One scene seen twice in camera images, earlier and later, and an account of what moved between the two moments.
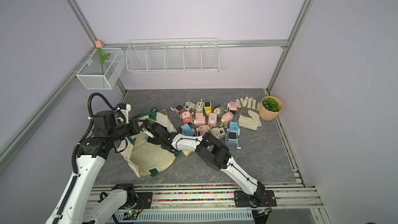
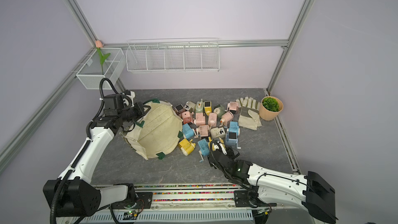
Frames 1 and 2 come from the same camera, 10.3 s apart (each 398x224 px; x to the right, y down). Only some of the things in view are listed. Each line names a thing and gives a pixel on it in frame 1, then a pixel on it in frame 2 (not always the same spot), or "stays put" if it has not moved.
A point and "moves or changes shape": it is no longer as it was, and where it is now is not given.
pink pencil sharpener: x=200 y=119 stays put
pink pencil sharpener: x=212 y=120 stays put
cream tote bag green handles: x=145 y=155 moves or changes shape
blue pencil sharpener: x=234 y=127 stays put
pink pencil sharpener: x=203 y=129 stays put
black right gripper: x=151 y=140 to x=229 y=158
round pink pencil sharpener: x=226 y=117 stays put
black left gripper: x=136 y=129 to x=139 y=107
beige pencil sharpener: x=219 y=132 stays put
